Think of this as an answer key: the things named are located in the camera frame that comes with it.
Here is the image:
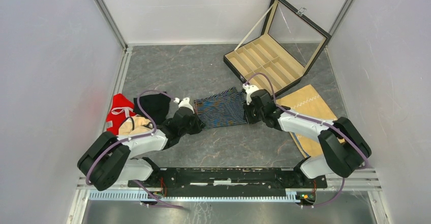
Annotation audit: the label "blue striped boxer shorts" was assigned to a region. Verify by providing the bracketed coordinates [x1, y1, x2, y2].
[193, 87, 247, 130]

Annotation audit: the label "black underwear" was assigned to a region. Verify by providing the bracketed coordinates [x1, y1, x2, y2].
[133, 93, 171, 125]

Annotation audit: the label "black compartment box glass lid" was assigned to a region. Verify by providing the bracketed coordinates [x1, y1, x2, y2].
[223, 0, 331, 96]

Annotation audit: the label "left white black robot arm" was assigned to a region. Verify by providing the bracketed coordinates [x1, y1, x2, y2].
[77, 107, 205, 191]

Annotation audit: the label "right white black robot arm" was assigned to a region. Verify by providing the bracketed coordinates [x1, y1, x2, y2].
[243, 85, 372, 187]

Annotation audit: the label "beige underwear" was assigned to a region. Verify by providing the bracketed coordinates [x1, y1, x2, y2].
[118, 115, 153, 136]

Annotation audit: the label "red underwear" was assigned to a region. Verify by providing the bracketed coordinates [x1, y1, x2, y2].
[105, 93, 136, 135]

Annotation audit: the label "tan cloth mat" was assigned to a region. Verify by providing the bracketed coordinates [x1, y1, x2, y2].
[276, 85, 338, 158]

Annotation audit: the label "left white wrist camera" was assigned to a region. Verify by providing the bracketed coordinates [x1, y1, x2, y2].
[174, 97, 195, 114]

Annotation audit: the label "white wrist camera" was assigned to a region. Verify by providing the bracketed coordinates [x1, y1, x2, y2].
[242, 83, 260, 105]
[174, 97, 195, 114]

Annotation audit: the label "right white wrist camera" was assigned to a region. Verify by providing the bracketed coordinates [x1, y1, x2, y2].
[242, 83, 260, 105]

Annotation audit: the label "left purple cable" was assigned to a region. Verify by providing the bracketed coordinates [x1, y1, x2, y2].
[84, 89, 177, 187]

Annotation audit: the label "purple cable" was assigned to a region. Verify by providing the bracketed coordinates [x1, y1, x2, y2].
[84, 89, 177, 187]
[243, 72, 371, 208]

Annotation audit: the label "white cable tray strip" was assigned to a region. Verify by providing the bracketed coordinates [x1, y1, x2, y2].
[88, 189, 300, 203]

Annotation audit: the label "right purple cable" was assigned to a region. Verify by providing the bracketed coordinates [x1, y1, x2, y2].
[243, 72, 371, 208]

